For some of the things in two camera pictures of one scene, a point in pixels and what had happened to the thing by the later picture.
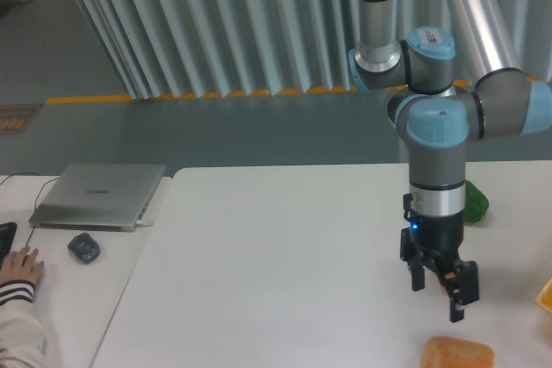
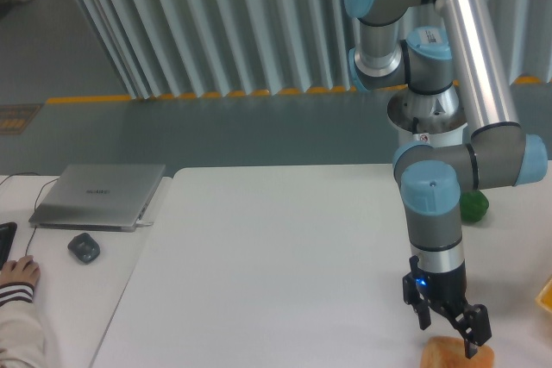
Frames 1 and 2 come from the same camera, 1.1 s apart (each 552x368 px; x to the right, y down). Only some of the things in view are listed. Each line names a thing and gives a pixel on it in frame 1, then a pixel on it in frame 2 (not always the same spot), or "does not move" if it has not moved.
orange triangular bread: [446, 352] does not move
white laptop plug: [139, 222] does not move
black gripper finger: [417, 276] -> [423, 314]
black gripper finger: [461, 286] -> [472, 323]
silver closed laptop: [110, 197] does not move
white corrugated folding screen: [180, 25] does not move
